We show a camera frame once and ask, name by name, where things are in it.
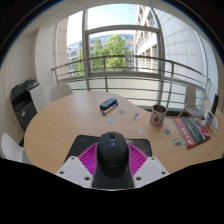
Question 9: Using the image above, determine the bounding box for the strawberry-print tin can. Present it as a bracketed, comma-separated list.
[149, 104, 168, 127]

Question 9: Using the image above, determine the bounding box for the white chair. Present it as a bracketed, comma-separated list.
[178, 83, 205, 120]
[0, 132, 32, 165]
[49, 83, 74, 104]

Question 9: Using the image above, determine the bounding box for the metal balcony railing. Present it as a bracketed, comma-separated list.
[51, 54, 212, 111]

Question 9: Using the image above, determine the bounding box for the black computer mouse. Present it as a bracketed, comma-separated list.
[92, 131, 135, 190]

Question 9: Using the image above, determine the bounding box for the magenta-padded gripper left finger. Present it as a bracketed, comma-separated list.
[55, 142, 101, 189]

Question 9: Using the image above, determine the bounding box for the black printed mouse pad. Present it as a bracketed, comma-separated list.
[63, 134, 153, 164]

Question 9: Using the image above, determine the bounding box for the black whiteboard eraser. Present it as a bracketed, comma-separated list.
[99, 97, 118, 111]

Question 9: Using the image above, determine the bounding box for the green tree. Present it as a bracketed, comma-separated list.
[74, 33, 133, 73]

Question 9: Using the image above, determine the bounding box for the blue and yellow sticker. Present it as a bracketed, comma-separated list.
[170, 136, 185, 148]

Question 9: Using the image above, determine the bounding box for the red and grey magazine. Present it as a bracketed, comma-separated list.
[172, 116, 212, 150]

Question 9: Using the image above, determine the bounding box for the blue marker pen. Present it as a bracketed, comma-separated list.
[101, 102, 119, 116]

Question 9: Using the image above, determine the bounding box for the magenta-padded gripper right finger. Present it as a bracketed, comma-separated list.
[127, 143, 171, 189]

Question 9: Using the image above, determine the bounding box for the black and white printer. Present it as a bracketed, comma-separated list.
[9, 77, 48, 131]

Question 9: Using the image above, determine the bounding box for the small green sticker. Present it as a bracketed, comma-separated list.
[162, 127, 174, 137]

